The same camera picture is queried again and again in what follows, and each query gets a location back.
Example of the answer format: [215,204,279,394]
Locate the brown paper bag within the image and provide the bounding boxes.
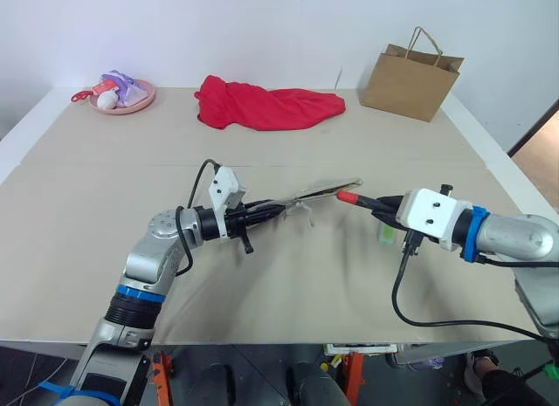
[358,26,466,124]

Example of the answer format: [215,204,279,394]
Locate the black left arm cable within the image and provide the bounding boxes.
[175,159,221,277]

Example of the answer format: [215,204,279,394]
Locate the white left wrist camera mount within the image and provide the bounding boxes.
[207,165,247,241]

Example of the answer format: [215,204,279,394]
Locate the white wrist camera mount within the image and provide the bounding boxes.
[207,165,247,241]
[395,183,475,252]

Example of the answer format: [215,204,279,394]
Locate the red handled tool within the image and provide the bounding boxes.
[70,83,120,104]

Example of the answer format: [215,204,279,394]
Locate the red cloth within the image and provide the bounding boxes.
[193,74,348,133]

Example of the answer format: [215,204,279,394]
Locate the clear grid zipper pouch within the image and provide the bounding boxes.
[279,176,365,228]

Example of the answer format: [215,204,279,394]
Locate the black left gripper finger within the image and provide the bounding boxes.
[245,198,303,210]
[246,206,287,221]

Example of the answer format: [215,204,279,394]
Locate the person's dark trouser leg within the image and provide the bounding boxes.
[473,365,559,406]

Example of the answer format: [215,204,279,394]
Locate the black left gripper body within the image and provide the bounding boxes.
[224,200,256,256]

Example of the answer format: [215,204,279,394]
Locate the person's white black shoe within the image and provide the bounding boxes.
[464,349,501,395]

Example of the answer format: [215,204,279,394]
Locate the dark rounded shape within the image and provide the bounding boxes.
[282,362,351,406]

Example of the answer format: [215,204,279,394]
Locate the red capped black marker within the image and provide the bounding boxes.
[336,189,384,209]

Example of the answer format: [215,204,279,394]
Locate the pink plate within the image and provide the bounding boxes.
[88,78,157,116]

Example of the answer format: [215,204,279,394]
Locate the white tray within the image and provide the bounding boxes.
[324,343,399,355]

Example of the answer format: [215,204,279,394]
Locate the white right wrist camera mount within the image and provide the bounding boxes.
[395,183,475,252]

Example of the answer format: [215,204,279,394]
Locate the white round toy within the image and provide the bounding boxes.
[96,91,120,110]

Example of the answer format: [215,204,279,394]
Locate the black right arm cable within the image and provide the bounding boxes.
[390,236,559,342]

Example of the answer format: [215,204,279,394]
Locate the orange clamp stand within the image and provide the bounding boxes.
[149,348,176,406]
[342,350,367,403]

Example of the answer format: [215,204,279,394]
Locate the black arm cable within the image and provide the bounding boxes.
[390,236,559,342]
[175,159,221,277]

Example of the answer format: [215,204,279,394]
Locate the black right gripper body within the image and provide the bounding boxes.
[390,195,424,256]

